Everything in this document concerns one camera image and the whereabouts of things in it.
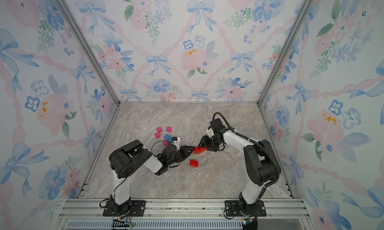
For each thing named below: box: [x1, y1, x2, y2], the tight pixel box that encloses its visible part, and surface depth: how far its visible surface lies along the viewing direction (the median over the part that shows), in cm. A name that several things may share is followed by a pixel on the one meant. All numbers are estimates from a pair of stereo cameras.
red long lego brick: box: [193, 146, 206, 155], surface depth 92 cm
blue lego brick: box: [164, 134, 174, 143], surface depth 100 cm
